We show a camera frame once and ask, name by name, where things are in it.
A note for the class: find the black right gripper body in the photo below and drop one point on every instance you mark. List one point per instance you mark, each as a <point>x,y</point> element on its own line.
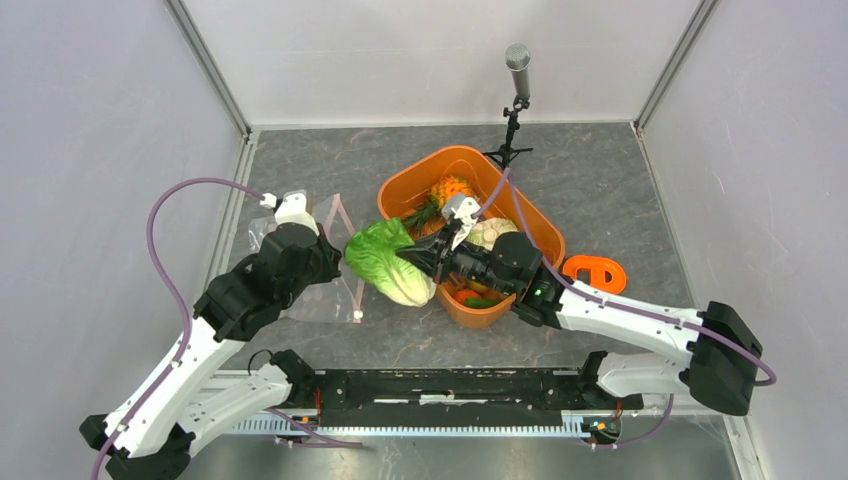
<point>468,260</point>

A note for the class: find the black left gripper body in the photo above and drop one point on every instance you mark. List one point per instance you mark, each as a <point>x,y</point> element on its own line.
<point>322,268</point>

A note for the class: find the green toy lettuce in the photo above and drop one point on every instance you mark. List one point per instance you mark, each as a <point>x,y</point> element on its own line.
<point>371,255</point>

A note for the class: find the clear dotted zip top bag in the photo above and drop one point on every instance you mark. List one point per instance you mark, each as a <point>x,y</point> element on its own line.
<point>339,300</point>

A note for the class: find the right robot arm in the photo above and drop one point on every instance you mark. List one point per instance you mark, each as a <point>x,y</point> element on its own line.
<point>710,354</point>

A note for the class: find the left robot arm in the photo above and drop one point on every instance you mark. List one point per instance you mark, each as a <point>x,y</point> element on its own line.
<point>160,428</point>

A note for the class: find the white toy cabbage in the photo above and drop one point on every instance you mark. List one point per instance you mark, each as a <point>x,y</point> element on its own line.
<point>485,233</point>

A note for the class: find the yellow green toy mango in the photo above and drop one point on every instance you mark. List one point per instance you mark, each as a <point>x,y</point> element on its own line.
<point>477,287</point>

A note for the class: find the orange toy pineapple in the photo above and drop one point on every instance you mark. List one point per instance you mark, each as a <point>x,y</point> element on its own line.
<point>424,216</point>

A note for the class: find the orange toy carrot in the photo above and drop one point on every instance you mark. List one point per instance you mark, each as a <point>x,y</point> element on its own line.
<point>463,295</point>

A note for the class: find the green toy cucumber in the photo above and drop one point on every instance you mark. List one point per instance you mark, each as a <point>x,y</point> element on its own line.
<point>480,303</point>

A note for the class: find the orange plastic basket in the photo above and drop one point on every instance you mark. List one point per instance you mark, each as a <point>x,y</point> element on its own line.
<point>409,188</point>

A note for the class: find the black microphone tripod stand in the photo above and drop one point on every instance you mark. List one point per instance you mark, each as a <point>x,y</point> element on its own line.
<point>506,153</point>

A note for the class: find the grey microphone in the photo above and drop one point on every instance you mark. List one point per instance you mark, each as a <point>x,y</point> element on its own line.
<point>517,60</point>

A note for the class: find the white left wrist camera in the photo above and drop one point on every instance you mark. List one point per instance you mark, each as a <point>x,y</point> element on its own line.
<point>291,207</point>

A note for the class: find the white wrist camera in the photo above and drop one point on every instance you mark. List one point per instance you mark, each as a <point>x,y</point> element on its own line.
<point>291,207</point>
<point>461,213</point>

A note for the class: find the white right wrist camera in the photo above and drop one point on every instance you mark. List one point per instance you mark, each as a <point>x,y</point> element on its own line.
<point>461,213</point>

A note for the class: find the orange toy handle block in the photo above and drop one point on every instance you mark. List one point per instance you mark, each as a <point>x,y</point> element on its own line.
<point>602,273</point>

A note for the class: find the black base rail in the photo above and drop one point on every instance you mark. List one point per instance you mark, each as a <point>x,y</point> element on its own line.
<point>466,402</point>

